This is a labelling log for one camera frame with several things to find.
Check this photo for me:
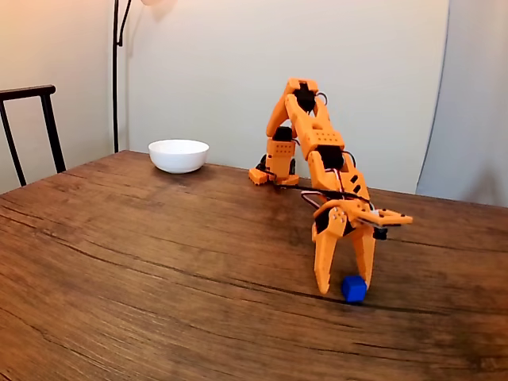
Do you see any blue cube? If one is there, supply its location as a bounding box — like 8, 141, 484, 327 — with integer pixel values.
341, 275, 367, 304

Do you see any white bowl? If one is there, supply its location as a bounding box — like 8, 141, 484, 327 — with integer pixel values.
148, 138, 210, 175

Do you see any white backdrop sheet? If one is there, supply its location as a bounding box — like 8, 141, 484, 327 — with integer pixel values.
126, 0, 452, 195

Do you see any black floor lamp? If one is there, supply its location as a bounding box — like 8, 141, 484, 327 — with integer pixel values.
112, 0, 179, 154

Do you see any black chair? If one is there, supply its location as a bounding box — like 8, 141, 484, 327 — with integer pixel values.
0, 84, 67, 187

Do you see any black camera cable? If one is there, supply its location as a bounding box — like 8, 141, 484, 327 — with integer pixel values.
271, 180, 376, 207

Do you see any orange-mounted black camera box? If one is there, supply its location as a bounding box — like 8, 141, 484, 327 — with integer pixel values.
355, 208, 414, 241

